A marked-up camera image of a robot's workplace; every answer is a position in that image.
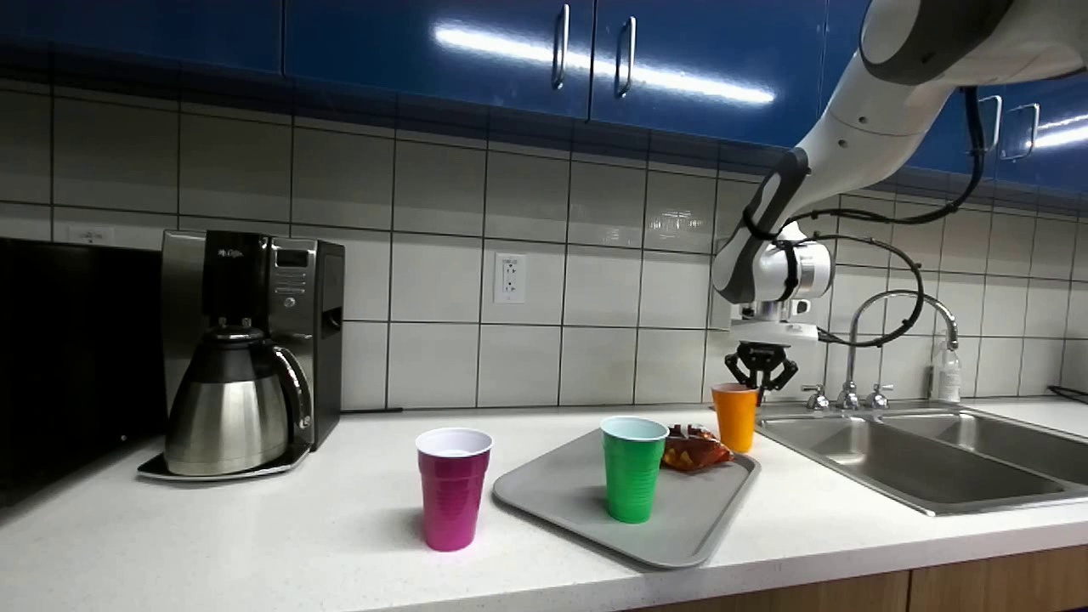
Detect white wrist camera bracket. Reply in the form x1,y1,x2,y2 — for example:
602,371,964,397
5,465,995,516
729,315,822,348

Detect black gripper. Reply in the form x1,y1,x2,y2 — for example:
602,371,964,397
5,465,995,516
725,340,802,402

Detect clear soap bottle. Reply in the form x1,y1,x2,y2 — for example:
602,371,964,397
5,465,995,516
929,336,967,407

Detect stainless steel sink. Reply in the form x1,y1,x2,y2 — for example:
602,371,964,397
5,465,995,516
754,402,1088,521

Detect red snack bag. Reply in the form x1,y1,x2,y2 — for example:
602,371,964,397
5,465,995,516
660,421,735,475

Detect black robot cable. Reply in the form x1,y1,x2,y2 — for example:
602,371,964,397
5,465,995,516
778,85,986,351

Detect grey plastic tray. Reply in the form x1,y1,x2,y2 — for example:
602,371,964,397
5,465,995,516
490,421,764,570

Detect silver cabinet handle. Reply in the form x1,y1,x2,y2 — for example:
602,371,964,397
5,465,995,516
978,93,1007,157
552,0,574,94
612,13,640,102
1007,97,1045,163

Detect white wall outlet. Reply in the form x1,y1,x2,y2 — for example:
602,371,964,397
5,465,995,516
492,247,532,305

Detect green plastic cup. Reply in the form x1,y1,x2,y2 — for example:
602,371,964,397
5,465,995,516
598,410,672,528

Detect blue cabinet door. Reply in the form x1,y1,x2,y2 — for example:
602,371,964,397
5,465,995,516
0,0,287,80
590,0,864,146
283,0,596,123

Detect black steel coffee maker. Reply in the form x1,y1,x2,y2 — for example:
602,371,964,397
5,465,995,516
135,226,347,487

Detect black microwave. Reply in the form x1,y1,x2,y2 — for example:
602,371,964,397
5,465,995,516
0,233,169,504

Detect wooden base cabinet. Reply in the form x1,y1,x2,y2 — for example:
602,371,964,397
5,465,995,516
633,540,1088,612

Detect pink plastic cup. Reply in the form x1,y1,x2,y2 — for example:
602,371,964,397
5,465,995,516
411,424,499,553

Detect stainless steel carafe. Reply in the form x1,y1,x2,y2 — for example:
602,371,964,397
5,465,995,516
162,329,312,475

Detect chrome faucet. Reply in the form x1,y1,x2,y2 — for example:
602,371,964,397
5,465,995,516
798,285,967,416

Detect yellow plastic cup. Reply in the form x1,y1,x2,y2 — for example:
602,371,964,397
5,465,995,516
711,379,763,459

